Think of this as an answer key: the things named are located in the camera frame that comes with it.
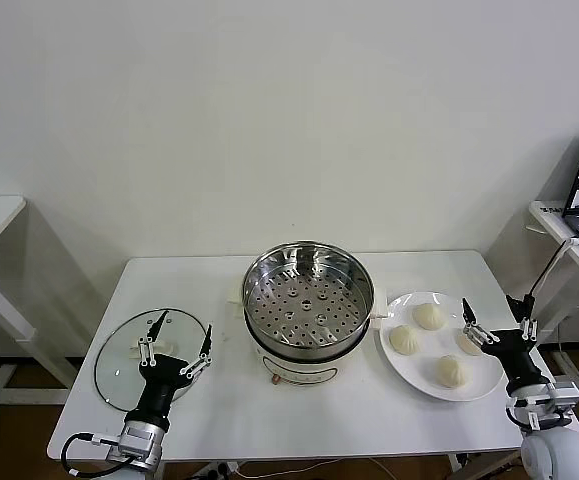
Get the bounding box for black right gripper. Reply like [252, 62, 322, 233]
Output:
[461, 293, 554, 395]

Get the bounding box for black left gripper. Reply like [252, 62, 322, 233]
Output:
[127, 309, 215, 425]

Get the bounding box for white steamed baozi bun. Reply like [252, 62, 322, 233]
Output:
[433, 354, 471, 390]
[412, 303, 446, 331]
[388, 324, 423, 357]
[456, 329, 485, 357]

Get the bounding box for round glass pot lid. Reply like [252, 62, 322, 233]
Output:
[93, 308, 209, 406]

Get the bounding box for stainless steel steamer basket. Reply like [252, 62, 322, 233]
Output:
[242, 241, 375, 360]

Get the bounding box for white round plate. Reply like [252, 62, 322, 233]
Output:
[379, 290, 507, 403]

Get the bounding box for white electric cooker base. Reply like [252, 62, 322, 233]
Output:
[226, 284, 388, 390]

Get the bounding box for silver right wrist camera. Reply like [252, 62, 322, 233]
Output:
[543, 380, 579, 419]

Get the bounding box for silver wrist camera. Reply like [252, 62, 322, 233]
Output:
[104, 422, 166, 470]
[543, 380, 579, 419]

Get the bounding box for black laptop power cable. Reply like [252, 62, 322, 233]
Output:
[506, 237, 579, 324]

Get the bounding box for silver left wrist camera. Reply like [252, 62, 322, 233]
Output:
[104, 422, 166, 470]

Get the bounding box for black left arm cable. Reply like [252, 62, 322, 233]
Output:
[61, 432, 123, 476]

